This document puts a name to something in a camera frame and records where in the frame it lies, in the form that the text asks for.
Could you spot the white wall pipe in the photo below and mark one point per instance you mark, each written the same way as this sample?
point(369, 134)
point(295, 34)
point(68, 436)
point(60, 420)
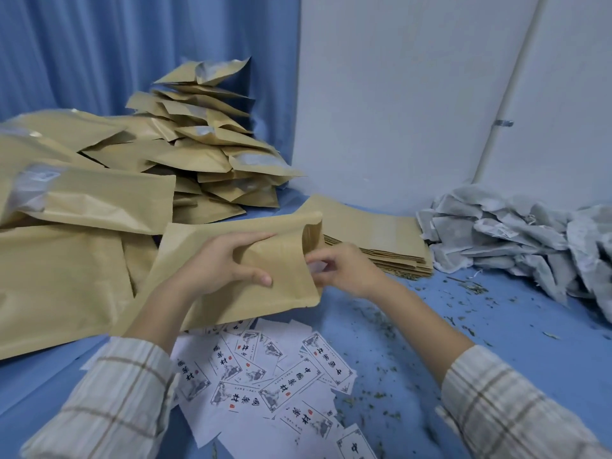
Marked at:
point(511, 90)

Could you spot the grey pipe clamp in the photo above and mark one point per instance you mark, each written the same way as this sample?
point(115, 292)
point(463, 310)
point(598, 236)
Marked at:
point(503, 123)

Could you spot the kraft pouch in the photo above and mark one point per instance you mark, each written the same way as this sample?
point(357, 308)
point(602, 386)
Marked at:
point(287, 282)

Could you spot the white paper labels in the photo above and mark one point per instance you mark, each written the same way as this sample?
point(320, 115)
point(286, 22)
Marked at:
point(268, 377)

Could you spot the pile of kraft pouches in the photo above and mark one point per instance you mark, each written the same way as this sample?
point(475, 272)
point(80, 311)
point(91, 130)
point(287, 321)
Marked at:
point(71, 262)

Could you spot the blue curtain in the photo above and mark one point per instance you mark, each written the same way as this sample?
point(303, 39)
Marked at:
point(95, 42)

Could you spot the person's left hand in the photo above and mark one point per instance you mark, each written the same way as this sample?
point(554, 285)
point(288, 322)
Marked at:
point(210, 267)

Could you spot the pile of white tea bags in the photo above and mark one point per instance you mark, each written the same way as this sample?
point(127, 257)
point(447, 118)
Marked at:
point(516, 234)

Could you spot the blue table cover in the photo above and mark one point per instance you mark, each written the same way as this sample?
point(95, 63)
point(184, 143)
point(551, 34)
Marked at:
point(502, 353)

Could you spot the person's left forearm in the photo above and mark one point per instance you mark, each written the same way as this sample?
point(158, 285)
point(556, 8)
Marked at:
point(119, 377)

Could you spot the stack of kraft pouches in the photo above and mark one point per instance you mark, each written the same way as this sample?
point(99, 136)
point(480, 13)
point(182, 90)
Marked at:
point(382, 234)

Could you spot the white printed card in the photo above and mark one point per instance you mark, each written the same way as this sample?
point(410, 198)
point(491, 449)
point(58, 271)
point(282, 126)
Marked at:
point(316, 267)

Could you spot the person's right hand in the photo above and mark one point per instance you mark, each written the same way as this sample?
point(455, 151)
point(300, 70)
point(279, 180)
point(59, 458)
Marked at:
point(354, 272)

